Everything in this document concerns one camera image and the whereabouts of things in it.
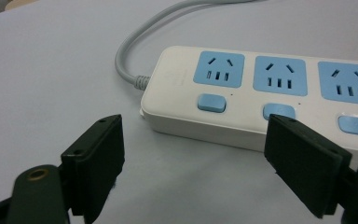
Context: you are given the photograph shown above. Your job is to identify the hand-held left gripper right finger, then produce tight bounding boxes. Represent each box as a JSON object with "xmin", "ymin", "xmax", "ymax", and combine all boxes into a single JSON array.
[{"xmin": 263, "ymin": 113, "xmax": 353, "ymax": 219}]

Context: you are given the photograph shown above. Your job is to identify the grey power strip cable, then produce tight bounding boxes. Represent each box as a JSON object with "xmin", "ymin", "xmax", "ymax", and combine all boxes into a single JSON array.
[{"xmin": 115, "ymin": 0, "xmax": 264, "ymax": 91}]

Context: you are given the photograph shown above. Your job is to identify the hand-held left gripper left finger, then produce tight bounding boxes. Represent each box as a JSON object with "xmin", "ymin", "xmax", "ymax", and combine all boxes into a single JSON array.
[{"xmin": 60, "ymin": 114, "xmax": 126, "ymax": 224}]

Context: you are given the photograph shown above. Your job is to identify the white power strip blue sockets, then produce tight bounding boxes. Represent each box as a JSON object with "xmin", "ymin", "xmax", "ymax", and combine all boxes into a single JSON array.
[{"xmin": 140, "ymin": 46, "xmax": 358, "ymax": 171}]

